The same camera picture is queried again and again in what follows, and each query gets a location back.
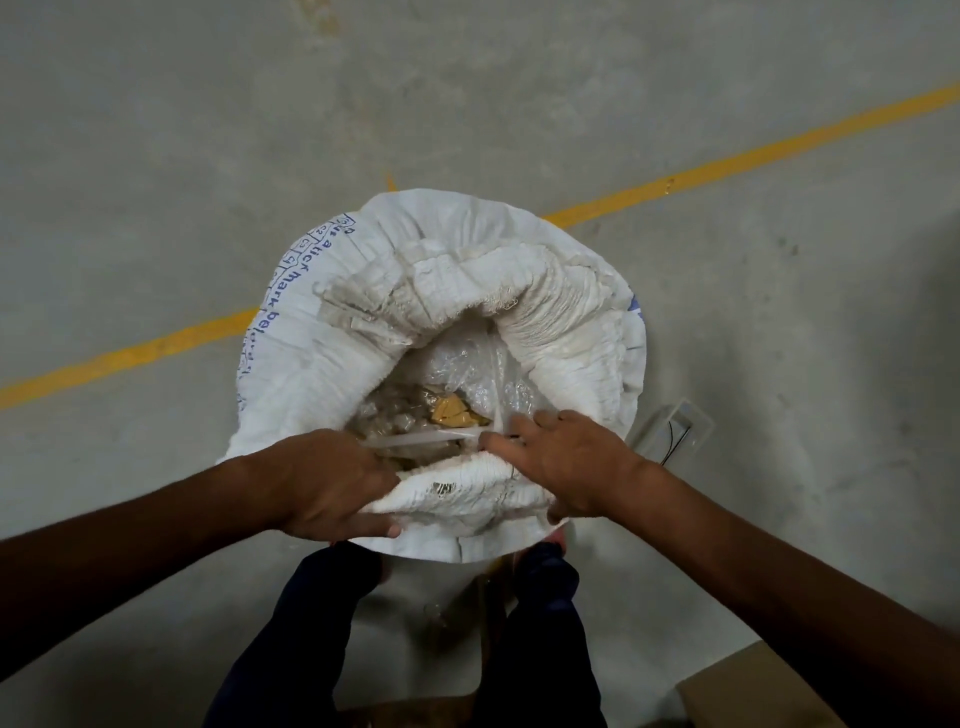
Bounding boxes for person's left hand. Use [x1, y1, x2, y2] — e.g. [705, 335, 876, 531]
[253, 429, 406, 543]

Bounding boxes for dark blue trousers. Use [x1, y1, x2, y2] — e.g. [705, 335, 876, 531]
[202, 540, 610, 728]

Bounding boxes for tan lumpy material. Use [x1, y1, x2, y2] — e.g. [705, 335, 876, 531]
[429, 392, 493, 431]

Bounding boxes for brown cardboard box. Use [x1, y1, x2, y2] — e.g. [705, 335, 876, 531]
[673, 639, 850, 728]

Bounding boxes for clear plastic liner bag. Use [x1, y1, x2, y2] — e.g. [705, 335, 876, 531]
[346, 318, 560, 470]

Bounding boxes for person's right forearm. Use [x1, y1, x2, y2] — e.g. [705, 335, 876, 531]
[621, 459, 960, 728]

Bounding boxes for person's left forearm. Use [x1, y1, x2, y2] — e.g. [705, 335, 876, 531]
[0, 454, 273, 684]

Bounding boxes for clear plastic packet with wire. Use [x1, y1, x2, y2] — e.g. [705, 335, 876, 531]
[628, 399, 716, 468]

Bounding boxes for white woven sack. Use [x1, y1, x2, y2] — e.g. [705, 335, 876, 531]
[217, 188, 648, 564]

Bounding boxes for person's right hand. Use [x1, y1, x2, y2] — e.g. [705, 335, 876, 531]
[478, 408, 651, 526]

